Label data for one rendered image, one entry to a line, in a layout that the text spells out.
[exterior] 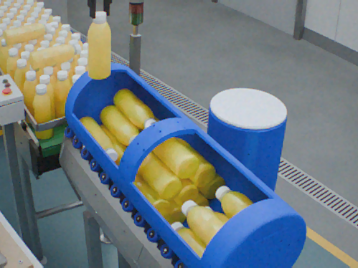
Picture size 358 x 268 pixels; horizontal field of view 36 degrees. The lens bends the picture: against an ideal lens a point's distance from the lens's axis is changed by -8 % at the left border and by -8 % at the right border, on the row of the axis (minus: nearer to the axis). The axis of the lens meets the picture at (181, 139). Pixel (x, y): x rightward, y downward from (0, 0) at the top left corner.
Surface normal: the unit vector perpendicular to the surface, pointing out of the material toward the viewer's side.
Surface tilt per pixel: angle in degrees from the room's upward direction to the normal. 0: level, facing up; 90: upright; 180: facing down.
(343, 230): 0
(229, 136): 90
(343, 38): 90
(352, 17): 90
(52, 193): 0
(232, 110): 0
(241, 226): 27
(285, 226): 90
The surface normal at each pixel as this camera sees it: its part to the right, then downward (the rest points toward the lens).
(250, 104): 0.04, -0.84
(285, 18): -0.77, 0.32
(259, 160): 0.26, 0.54
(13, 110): 0.53, 0.48
